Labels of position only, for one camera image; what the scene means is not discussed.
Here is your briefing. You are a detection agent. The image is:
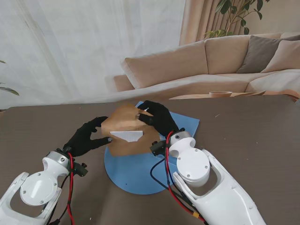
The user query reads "light wooden coffee table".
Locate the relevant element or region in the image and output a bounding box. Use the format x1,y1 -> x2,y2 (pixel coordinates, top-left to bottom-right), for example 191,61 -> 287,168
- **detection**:
168,90 -> 267,100

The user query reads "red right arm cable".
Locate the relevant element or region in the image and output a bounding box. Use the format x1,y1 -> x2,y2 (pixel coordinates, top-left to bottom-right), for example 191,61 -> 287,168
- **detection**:
164,138 -> 207,222

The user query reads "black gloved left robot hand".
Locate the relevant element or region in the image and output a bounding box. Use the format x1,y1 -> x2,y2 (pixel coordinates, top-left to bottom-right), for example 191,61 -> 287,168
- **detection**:
62,116 -> 113,158

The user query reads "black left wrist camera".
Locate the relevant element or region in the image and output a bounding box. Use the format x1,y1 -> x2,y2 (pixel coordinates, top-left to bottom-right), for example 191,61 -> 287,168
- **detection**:
73,161 -> 89,177

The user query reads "grey sofa cushion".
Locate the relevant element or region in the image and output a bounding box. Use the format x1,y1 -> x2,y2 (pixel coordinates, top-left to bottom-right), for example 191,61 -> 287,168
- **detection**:
236,35 -> 282,74

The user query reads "brown paper envelope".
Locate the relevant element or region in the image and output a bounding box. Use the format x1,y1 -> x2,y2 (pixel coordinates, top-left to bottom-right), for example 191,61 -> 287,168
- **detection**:
101,103 -> 162,157

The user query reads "dark green long-leaf plant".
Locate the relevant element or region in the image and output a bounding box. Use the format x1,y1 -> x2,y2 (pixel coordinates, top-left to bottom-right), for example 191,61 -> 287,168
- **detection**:
0,60 -> 21,96

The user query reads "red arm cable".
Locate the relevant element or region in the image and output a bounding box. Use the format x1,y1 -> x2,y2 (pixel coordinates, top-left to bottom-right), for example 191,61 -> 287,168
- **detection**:
67,152 -> 77,225
164,138 -> 207,222

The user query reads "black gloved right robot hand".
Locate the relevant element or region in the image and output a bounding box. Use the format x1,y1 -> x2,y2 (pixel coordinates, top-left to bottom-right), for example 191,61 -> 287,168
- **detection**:
137,100 -> 179,139

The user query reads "red left arm cable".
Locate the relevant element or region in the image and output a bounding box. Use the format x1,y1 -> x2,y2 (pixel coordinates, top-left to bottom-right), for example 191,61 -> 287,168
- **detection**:
67,152 -> 77,225

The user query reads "white sheer curtain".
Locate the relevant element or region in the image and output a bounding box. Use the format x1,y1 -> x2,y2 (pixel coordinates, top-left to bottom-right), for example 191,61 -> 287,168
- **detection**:
0,0 -> 188,111

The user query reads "beige pleated curtain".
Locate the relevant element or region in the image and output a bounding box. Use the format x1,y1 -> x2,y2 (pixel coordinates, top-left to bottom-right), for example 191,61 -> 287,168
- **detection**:
179,0 -> 251,46

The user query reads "round wooden bowl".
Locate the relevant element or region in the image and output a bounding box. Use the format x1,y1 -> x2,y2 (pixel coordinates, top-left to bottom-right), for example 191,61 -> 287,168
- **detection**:
209,90 -> 233,98

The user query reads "beige sofa cushion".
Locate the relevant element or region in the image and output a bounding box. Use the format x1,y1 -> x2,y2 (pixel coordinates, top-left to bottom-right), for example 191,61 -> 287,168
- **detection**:
261,39 -> 300,73

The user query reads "green leafy tall plant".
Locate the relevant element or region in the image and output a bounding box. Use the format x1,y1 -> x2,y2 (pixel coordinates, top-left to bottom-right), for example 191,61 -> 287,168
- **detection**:
202,0 -> 270,39

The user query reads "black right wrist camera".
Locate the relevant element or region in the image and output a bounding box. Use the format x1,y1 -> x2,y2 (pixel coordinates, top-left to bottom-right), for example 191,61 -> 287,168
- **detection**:
150,140 -> 167,157

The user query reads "beige sofa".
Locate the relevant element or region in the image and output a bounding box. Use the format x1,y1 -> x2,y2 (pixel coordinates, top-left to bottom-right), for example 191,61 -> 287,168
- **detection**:
113,31 -> 300,99

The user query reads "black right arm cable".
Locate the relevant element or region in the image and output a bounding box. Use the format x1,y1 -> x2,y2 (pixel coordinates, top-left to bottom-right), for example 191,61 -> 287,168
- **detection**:
150,159 -> 188,207

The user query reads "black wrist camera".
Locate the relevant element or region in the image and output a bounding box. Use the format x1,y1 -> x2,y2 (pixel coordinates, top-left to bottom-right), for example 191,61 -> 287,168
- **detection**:
150,140 -> 167,157
73,161 -> 89,177

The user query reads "white letter paper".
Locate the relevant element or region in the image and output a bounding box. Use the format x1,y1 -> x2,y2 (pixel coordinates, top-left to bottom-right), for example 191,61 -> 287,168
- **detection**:
110,130 -> 143,143

